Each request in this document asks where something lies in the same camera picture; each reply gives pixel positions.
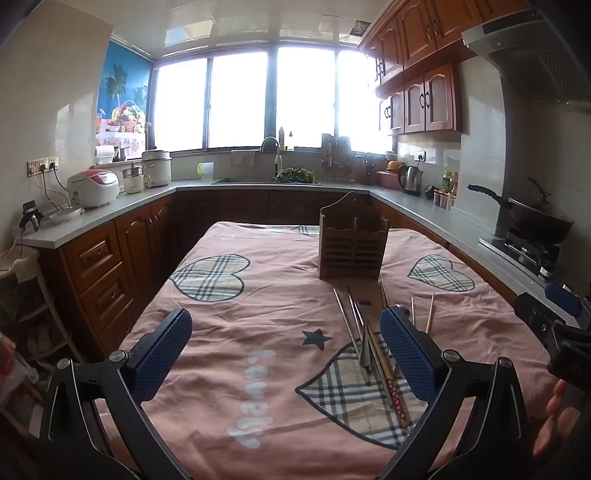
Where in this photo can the row of wall sockets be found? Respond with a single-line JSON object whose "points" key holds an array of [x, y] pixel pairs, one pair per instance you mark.
{"points": [[42, 165]]}

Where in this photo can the wooden utensil holder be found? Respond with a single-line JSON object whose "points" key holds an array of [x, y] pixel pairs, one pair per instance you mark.
{"points": [[353, 247]]}

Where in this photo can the tall yellowish bottle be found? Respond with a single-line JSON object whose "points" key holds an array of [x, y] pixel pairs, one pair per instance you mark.
{"points": [[281, 138]]}

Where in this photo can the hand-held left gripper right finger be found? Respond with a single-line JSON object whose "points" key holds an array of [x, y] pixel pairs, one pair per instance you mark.
{"points": [[406, 355]]}

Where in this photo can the range hood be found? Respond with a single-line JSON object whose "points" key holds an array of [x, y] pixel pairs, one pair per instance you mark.
{"points": [[531, 55]]}

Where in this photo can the ceiling vent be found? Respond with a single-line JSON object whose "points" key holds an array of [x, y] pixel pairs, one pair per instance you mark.
{"points": [[360, 28]]}

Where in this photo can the grey kitchen countertop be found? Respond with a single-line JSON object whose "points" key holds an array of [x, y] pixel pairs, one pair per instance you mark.
{"points": [[415, 212]]}

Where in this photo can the orange bowl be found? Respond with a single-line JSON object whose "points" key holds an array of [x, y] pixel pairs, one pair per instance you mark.
{"points": [[395, 165]]}

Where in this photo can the red patterned wooden chopstick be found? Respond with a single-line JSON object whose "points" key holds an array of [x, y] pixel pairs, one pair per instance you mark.
{"points": [[397, 401]]}

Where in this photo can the spice jar set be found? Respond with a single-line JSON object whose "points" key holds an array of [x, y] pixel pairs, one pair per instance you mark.
{"points": [[443, 199]]}

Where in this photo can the kitchen sink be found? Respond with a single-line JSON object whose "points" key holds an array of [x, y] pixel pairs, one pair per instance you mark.
{"points": [[244, 181]]}

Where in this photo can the pink dish cloth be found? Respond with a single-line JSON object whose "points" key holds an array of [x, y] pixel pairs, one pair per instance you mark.
{"points": [[242, 158]]}

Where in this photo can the wooden wall cabinets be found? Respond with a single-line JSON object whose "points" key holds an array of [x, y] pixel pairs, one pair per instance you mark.
{"points": [[429, 97]]}

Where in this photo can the black clamp tool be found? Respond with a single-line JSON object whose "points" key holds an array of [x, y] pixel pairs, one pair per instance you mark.
{"points": [[30, 214]]}

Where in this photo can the curved kitchen faucet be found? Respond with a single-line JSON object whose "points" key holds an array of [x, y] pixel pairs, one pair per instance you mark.
{"points": [[278, 157]]}

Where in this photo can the pink plastic basin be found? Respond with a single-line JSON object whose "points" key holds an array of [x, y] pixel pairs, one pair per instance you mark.
{"points": [[388, 179]]}

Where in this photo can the green leafy vegetables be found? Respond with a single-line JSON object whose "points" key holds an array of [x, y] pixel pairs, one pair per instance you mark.
{"points": [[295, 174]]}

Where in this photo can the red label sauce bottle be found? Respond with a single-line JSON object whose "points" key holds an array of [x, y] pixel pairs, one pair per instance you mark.
{"points": [[454, 183]]}

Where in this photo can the green mug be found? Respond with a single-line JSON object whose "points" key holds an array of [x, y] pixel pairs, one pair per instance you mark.
{"points": [[430, 191]]}

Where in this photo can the kitchen window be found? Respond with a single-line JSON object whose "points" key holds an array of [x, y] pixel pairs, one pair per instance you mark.
{"points": [[240, 101]]}

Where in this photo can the small dark-capped bottle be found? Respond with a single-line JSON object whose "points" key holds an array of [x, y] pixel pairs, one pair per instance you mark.
{"points": [[290, 142]]}

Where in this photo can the wooden base cabinets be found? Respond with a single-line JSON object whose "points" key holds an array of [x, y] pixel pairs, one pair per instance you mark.
{"points": [[106, 267]]}

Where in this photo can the dish rack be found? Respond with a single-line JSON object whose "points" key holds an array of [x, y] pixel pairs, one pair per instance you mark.
{"points": [[337, 157]]}

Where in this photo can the pink and white rice cooker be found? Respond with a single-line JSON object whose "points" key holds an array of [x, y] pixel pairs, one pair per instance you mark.
{"points": [[94, 187]]}

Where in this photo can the large white cooker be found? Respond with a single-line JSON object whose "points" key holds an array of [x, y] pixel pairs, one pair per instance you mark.
{"points": [[157, 168]]}

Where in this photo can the small white electric pot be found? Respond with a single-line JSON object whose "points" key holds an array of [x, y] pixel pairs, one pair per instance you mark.
{"points": [[134, 182]]}

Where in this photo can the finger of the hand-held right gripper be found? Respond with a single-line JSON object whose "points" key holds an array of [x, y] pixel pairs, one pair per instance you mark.
{"points": [[531, 316], [561, 299]]}

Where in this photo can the steel electric kettle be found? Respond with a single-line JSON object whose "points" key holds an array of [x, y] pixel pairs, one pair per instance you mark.
{"points": [[412, 180]]}

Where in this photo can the person's right hand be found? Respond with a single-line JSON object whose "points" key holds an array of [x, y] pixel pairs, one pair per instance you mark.
{"points": [[554, 415]]}

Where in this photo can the green label oil bottle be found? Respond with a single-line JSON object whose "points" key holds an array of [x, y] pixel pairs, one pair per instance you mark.
{"points": [[446, 181]]}

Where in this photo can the gas stove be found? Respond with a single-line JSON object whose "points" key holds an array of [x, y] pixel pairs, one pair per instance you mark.
{"points": [[526, 254]]}

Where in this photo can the white storage rack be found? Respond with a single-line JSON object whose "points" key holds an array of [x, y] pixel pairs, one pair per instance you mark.
{"points": [[23, 272]]}

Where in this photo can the pink heart-print tablecloth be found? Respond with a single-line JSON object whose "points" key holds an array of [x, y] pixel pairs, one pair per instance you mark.
{"points": [[258, 323]]}

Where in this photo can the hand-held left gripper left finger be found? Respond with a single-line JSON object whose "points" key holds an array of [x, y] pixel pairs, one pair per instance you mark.
{"points": [[168, 350]]}

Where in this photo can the single wall socket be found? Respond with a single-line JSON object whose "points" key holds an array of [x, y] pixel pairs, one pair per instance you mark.
{"points": [[419, 155]]}

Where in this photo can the tropical fruit poster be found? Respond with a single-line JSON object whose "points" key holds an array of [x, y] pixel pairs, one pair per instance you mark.
{"points": [[124, 97]]}

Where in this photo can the black wok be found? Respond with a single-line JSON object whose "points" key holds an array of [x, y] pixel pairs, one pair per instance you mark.
{"points": [[540, 221]]}

